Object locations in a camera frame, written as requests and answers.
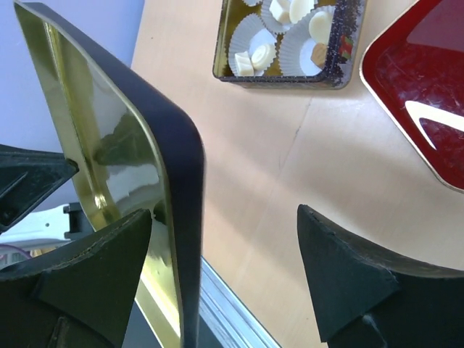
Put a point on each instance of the square chocolate tin box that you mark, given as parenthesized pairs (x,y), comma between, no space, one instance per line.
(342,46)

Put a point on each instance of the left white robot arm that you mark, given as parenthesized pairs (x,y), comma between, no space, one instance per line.
(46,229)

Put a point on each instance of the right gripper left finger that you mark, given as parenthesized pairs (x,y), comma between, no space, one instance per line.
(79,295)

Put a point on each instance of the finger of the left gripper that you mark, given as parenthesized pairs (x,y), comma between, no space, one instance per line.
(28,177)

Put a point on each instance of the red lacquer tray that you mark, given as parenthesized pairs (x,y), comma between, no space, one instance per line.
(414,70)

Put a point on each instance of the white paper cup centre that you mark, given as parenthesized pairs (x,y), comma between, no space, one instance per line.
(270,22)

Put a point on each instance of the white swirl oval chocolate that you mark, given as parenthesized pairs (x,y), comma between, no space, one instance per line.
(263,56)

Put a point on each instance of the white paper cup front-left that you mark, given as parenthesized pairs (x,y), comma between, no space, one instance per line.
(248,35)

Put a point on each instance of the aluminium rail frame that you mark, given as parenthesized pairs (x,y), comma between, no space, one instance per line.
(224,320)

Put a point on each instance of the white paper cup back-right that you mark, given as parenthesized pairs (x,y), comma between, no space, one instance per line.
(326,6)

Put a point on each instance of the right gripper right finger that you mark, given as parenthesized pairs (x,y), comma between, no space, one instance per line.
(365,295)

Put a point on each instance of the gold tin lid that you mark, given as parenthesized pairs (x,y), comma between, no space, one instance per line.
(135,150)

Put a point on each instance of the white paper cup back-left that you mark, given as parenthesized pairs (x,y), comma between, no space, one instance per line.
(252,3)

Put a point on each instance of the white cylinder chocolate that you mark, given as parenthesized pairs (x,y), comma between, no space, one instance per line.
(320,27)

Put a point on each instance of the white heart chocolate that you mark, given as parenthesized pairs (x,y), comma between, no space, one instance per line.
(299,9)

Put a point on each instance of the white paper cup front-right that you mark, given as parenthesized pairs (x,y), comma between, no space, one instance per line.
(295,52)

